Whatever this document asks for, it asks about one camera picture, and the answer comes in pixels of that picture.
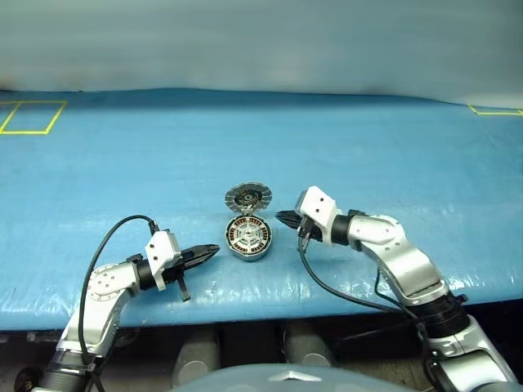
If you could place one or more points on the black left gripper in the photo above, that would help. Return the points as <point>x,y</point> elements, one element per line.
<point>184,288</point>

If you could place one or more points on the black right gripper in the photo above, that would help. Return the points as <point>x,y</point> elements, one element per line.
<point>309,229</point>

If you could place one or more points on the motor stator housing with copper coils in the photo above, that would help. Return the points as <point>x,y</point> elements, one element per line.
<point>245,257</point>

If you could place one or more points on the motor end cover with circuit board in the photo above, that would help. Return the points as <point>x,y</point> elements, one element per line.
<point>247,198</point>

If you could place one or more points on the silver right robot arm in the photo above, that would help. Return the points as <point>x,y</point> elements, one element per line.
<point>408,261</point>

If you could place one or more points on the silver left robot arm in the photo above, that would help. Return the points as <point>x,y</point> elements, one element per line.
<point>102,286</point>

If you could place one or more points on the grey rounded robot leg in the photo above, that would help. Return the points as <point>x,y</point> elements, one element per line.
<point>196,355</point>
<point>308,347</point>

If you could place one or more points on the blue plastic table cover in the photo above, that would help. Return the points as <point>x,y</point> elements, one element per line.
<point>204,143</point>

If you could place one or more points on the grey robot torso with emblem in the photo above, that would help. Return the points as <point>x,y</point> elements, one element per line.
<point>286,377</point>

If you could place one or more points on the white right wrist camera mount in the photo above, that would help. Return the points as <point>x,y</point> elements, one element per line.
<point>320,208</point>

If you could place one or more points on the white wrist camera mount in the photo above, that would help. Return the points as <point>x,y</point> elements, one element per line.
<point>161,249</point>
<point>320,208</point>

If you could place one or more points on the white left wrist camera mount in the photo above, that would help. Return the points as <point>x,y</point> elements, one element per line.
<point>161,249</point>

